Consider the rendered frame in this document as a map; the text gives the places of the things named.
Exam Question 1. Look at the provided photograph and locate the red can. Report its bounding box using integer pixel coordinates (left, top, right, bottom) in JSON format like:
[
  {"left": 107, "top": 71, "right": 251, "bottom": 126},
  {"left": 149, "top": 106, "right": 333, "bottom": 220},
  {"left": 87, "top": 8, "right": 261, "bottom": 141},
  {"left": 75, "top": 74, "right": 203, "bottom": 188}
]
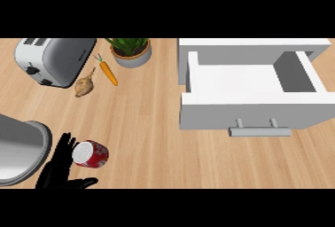
[{"left": 71, "top": 139, "right": 109, "bottom": 168}]

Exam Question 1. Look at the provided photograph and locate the orange carrot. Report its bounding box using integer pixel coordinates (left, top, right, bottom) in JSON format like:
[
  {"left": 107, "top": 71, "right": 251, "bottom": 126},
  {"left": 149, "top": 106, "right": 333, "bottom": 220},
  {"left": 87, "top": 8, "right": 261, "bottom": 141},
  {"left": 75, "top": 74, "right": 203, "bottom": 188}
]
[{"left": 93, "top": 53, "right": 121, "bottom": 87}]

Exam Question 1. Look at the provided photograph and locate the tan root vegetable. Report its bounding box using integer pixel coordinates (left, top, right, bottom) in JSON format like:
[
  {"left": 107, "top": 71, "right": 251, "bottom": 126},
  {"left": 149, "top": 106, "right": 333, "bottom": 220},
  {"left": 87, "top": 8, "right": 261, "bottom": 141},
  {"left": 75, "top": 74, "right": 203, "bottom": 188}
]
[{"left": 74, "top": 67, "right": 97, "bottom": 98}]

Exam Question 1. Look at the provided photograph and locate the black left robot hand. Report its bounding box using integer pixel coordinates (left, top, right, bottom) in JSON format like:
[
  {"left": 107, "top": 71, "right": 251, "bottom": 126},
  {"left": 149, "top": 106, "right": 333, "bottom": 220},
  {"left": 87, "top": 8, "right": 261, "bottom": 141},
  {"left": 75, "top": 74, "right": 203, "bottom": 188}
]
[{"left": 34, "top": 132, "right": 99, "bottom": 190}]

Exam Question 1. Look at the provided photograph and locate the silver toaster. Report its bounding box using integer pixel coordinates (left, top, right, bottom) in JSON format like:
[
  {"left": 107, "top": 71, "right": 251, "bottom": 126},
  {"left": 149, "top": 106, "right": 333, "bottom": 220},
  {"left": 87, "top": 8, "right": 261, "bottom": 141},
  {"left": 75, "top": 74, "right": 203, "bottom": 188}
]
[{"left": 13, "top": 38, "right": 99, "bottom": 89}]

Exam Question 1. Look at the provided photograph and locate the white open drawer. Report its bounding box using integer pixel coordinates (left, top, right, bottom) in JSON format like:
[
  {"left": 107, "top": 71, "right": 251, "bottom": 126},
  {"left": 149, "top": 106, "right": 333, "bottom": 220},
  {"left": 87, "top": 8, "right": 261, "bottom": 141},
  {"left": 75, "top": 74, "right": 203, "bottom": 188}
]
[{"left": 178, "top": 51, "right": 335, "bottom": 131}]

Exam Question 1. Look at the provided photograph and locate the grey metal pot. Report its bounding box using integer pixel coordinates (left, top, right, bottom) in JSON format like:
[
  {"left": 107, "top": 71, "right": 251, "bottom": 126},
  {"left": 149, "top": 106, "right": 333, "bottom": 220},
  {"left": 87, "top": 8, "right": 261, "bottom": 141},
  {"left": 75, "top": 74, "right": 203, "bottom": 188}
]
[{"left": 0, "top": 113, "right": 53, "bottom": 187}]

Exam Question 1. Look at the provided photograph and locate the potted green plant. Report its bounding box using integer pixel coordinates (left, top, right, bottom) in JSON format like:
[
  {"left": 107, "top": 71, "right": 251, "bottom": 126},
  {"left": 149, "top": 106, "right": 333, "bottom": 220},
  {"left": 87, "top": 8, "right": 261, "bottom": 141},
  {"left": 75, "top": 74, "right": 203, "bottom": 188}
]
[{"left": 103, "top": 38, "right": 153, "bottom": 69}]

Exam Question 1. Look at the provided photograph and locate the white cabinet body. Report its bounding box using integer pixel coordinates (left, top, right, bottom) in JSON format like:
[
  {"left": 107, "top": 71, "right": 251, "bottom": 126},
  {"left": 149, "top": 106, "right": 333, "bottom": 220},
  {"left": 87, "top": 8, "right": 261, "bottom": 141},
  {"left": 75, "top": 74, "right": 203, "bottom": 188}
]
[{"left": 177, "top": 38, "right": 332, "bottom": 86}]

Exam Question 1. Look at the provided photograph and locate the grey drawer handle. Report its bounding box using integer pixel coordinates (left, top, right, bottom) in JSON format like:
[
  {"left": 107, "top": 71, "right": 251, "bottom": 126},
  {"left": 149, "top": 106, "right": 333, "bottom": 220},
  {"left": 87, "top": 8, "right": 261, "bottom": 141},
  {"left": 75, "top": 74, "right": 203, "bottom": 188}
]
[{"left": 227, "top": 118, "right": 293, "bottom": 138}]

